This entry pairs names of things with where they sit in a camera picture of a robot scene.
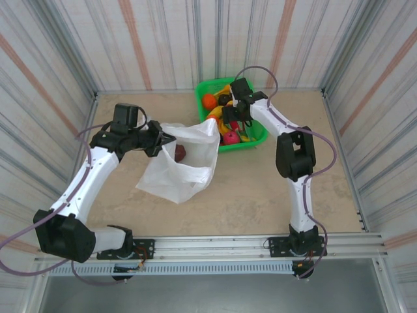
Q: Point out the small yellow fake fruit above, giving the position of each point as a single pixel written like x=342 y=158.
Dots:
x=224 y=127

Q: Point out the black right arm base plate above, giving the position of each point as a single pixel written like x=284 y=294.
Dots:
x=277 y=244

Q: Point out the green plastic basket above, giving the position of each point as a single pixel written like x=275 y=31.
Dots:
x=205 y=87

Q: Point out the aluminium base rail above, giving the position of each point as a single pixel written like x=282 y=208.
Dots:
x=211 y=244

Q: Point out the white plastic bag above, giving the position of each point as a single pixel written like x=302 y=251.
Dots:
x=182 y=182

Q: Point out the small yellow banana bunch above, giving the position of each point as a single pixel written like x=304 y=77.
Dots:
x=224 y=88

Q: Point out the dark brown fake mangosteen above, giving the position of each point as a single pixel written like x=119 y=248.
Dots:
x=224 y=99

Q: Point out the maroon fake passion fruit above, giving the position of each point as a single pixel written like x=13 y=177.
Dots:
x=180 y=152

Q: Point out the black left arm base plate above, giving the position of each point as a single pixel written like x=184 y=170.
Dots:
x=146 y=246

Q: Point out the yellow fake mango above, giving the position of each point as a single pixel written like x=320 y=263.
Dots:
x=215 y=112

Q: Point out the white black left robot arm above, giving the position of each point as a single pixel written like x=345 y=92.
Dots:
x=94 y=176

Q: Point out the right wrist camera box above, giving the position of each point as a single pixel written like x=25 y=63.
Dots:
x=234 y=101

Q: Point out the large orange fake tangerine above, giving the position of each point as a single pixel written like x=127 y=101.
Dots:
x=209 y=101

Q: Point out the aluminium left side frame bar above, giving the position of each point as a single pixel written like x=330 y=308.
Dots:
x=92 y=107

